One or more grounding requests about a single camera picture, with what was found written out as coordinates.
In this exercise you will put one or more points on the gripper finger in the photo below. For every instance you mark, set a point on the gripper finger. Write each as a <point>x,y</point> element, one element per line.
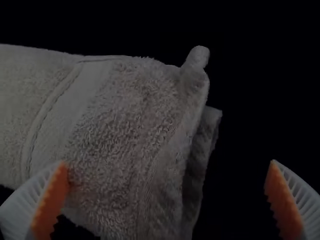
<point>292,207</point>
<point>30,207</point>

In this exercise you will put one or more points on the pale towel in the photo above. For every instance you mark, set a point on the pale towel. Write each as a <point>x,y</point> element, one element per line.
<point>125,125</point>

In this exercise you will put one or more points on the black mat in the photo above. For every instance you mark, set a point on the black mat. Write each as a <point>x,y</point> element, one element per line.
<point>250,75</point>

